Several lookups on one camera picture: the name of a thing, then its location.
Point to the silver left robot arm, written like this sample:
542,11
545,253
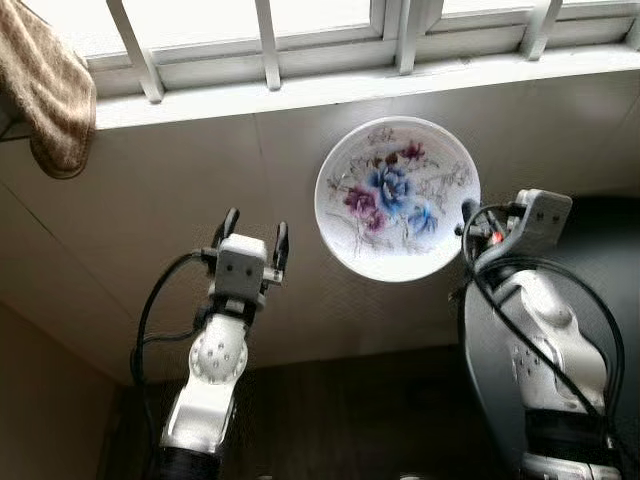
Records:
218,355

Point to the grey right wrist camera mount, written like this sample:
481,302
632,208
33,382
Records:
540,215

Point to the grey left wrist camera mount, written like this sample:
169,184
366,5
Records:
240,268

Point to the black round table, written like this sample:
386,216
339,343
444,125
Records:
610,260

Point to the large floral white plate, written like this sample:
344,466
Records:
395,190

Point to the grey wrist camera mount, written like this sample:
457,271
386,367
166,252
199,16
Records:
240,268
540,215

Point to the white barred window frame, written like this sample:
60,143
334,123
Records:
350,85

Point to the brown hanging towel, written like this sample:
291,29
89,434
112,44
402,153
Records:
50,100

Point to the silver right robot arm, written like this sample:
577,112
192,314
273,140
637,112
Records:
545,320

